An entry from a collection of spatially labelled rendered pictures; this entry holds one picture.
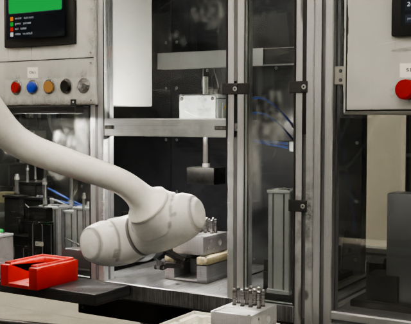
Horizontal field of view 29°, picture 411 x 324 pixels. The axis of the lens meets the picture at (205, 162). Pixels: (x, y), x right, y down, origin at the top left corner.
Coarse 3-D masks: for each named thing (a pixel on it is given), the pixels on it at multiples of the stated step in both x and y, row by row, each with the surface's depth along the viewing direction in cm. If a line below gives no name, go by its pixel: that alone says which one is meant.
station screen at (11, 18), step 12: (24, 12) 217; (36, 12) 215; (48, 12) 213; (60, 12) 211; (12, 24) 220; (24, 24) 217; (36, 24) 215; (48, 24) 213; (60, 24) 211; (12, 36) 220; (24, 36) 218; (36, 36) 215; (48, 36) 213
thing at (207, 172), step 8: (208, 144) 217; (208, 152) 217; (208, 160) 217; (192, 168) 217; (200, 168) 215; (208, 168) 214; (216, 168) 214; (224, 168) 218; (192, 176) 217; (200, 176) 215; (208, 176) 214; (216, 176) 215; (224, 176) 218
